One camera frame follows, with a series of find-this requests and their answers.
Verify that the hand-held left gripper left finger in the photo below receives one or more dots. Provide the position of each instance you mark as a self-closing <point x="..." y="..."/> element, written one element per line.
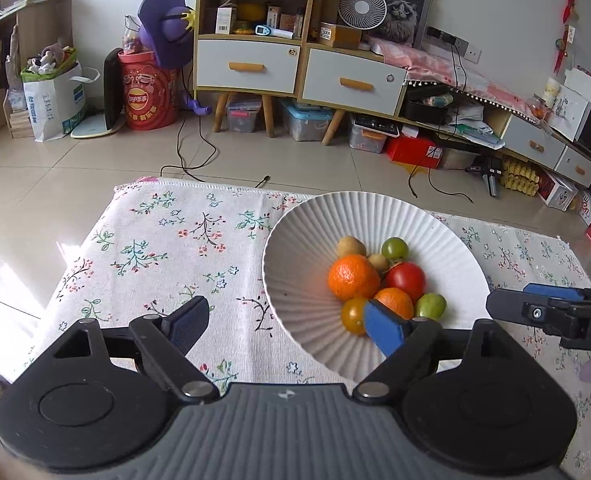
<point x="188" y="325"/>

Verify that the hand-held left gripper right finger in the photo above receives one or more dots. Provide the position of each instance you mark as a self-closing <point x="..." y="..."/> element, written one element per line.
<point x="385" y="330"/>

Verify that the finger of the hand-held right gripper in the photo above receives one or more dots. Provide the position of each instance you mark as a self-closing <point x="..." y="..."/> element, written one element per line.
<point x="555" y="291"/>
<point x="513" y="307"/>

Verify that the mandarin orange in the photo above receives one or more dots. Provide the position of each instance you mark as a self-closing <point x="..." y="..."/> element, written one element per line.
<point x="354" y="276"/>
<point x="395" y="300"/>

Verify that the yellow orange tomato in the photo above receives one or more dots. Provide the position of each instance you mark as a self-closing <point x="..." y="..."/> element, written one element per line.
<point x="354" y="315"/>

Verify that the light green tomato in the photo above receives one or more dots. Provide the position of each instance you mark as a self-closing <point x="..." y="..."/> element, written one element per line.
<point x="430" y="305"/>

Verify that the red tomato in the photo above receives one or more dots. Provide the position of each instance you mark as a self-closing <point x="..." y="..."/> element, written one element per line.
<point x="405" y="281"/>

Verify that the dark green tomato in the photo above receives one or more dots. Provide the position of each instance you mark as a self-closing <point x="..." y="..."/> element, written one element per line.
<point x="394" y="248"/>

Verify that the white ribbed plate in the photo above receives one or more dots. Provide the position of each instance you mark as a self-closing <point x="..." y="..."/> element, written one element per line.
<point x="305" y="240"/>

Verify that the floral tablecloth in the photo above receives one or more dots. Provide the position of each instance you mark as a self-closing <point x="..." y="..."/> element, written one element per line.
<point x="150" y="240"/>

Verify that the white printed box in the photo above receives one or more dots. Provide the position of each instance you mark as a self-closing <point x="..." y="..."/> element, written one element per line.
<point x="558" y="191"/>

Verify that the yellow bottle pack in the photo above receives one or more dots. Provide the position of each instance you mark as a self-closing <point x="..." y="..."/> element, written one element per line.
<point x="520" y="177"/>

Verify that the black floor device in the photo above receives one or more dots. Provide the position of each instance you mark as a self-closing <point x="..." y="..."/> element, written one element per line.
<point x="490" y="175"/>

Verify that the low cabinet with grey drawers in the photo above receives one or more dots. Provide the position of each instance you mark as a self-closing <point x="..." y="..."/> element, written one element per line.
<point x="540" y="142"/>

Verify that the red flat box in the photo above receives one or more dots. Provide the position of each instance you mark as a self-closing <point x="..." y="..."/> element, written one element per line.
<point x="413" y="152"/>

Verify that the small clear storage bin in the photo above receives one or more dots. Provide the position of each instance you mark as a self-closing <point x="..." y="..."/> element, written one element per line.
<point x="244" y="117"/>

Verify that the black case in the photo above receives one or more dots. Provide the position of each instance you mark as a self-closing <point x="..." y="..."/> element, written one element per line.
<point x="428" y="109"/>

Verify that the white bathroom scale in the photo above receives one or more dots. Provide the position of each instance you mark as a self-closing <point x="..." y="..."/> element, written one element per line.
<point x="90" y="130"/>

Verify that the small purple floor toy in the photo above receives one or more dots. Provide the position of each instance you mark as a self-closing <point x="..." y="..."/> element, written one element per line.
<point x="198" y="105"/>

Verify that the blue lid storage bin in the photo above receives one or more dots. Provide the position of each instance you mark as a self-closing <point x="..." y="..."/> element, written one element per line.
<point x="305" y="122"/>

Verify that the red printed bucket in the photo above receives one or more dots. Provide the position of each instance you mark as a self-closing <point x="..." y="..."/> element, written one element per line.
<point x="148" y="95"/>

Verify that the black flat panel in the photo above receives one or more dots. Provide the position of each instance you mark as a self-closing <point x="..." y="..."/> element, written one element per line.
<point x="112" y="90"/>

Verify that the short yellow white cabinet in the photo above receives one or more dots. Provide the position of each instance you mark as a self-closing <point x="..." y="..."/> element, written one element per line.
<point x="353" y="85"/>

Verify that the pink cloth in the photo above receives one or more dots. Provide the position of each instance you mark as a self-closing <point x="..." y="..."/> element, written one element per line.
<point x="425" y="67"/>

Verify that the white shopping bag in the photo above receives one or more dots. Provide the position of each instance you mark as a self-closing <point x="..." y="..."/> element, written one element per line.
<point x="55" y="105"/>

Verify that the tall yellow white cabinet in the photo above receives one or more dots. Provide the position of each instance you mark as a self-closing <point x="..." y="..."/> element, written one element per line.
<point x="248" y="67"/>

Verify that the white power strip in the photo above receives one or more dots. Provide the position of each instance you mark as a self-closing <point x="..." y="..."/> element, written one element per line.
<point x="455" y="45"/>

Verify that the brown cardboard box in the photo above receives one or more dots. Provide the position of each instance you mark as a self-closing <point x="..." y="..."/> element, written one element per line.
<point x="340" y="36"/>

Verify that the stuffed toys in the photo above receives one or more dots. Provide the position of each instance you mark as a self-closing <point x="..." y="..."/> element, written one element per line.
<point x="50" y="57"/>

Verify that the white thermometer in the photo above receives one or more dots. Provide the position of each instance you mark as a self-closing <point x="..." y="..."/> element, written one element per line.
<point x="273" y="32"/>

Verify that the white carton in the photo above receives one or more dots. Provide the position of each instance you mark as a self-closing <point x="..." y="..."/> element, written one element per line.
<point x="225" y="21"/>

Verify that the framed cat picture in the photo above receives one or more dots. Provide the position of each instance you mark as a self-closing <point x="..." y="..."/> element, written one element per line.
<point x="405" y="10"/>

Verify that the white desk fan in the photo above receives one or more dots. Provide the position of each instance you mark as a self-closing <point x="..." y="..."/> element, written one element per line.
<point x="363" y="7"/>

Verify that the wooden bookshelf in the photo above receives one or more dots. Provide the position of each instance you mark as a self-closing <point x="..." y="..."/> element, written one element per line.
<point x="30" y="35"/>

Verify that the red wall hanging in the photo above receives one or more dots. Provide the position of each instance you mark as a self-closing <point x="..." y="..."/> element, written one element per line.
<point x="568" y="20"/>

